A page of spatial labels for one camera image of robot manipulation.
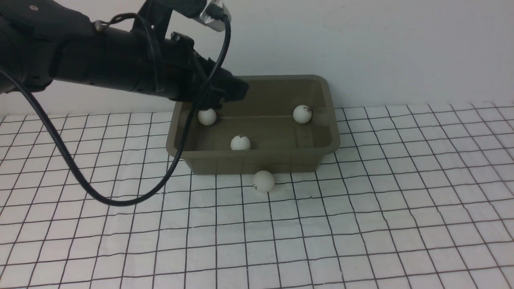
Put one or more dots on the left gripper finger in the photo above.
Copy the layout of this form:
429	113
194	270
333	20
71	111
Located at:
224	88

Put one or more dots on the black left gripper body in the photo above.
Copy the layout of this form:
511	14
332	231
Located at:
127	64

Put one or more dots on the white ball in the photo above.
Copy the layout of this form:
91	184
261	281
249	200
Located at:
263	181
302	114
240	142
207	117

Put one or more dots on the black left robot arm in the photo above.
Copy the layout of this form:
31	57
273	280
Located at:
42	41

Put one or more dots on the olive plastic bin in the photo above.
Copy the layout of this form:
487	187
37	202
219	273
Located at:
278	143

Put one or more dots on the white grid tablecloth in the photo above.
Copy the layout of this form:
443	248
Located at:
416	197

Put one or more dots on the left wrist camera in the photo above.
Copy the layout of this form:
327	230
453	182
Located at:
210	13

